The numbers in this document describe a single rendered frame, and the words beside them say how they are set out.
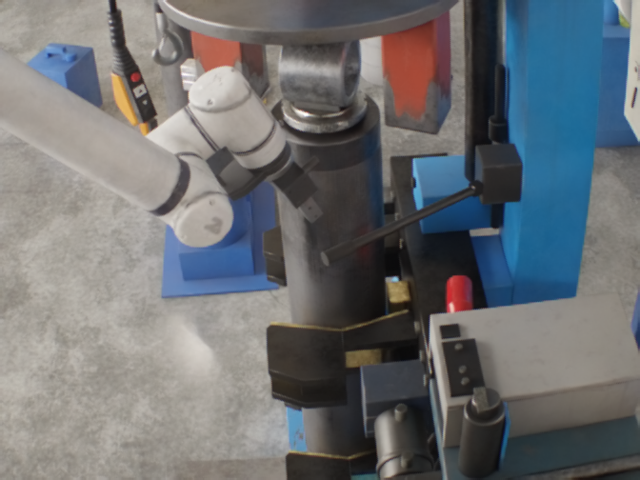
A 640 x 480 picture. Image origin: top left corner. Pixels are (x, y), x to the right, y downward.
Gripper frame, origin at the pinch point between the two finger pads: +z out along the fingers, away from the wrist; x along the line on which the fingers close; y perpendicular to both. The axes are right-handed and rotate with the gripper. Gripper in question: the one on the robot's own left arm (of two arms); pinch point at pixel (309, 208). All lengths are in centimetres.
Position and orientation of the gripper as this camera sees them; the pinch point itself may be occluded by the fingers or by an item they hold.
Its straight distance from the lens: 173.0
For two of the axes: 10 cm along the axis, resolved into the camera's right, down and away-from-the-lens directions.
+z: 4.2, 5.4, 7.3
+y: 7.4, -6.7, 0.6
